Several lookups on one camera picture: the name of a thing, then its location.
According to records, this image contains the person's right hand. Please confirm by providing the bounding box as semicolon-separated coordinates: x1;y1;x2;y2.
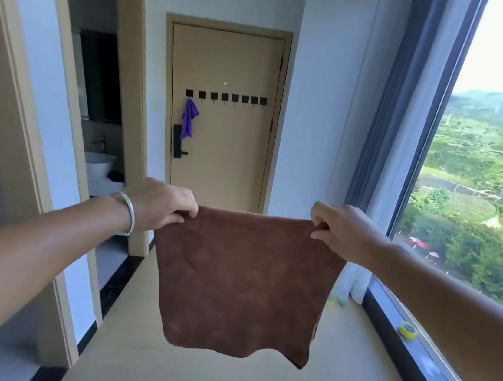
304;200;396;272

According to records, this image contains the person's left hand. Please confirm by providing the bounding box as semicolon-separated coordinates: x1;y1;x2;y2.
118;174;203;239

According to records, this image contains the beige door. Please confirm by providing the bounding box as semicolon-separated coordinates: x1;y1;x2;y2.
151;23;287;216
142;12;295;217

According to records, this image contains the purple towel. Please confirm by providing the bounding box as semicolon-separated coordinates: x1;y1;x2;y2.
179;97;202;142

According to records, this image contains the brown towel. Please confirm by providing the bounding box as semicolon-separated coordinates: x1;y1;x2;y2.
139;200;352;375

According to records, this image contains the row of black hooks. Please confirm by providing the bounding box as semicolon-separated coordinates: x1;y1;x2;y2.
185;87;269;110

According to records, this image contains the person's left forearm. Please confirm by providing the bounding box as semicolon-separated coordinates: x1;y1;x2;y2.
0;182;135;381

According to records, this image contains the person's right forearm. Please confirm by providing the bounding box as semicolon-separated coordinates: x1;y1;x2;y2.
347;240;503;381

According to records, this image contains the white sink basin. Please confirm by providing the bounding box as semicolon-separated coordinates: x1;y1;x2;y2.
81;151;119;181

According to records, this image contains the white sheer curtain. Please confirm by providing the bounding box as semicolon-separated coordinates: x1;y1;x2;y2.
338;0;484;315

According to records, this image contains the blue grey curtain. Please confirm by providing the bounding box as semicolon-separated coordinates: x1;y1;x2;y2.
343;0;445;216

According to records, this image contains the yellow tape roll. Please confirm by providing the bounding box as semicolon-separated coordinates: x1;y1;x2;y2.
397;320;419;342

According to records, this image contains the dark framed window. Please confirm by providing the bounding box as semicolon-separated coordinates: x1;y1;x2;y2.
354;0;503;381

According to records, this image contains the black framed mirror cabinet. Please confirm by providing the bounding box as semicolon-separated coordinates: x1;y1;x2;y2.
69;29;133;126

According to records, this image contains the clear plastic wrapper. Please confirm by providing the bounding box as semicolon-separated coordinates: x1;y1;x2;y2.
418;355;442;379

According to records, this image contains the silver bracelet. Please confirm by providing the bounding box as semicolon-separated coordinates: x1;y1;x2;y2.
107;190;140;238

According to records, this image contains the black door lock handle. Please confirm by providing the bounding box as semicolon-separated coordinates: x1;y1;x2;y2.
169;123;192;161

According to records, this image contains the beige bathroom door frame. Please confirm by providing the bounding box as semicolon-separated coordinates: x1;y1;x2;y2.
3;0;180;328

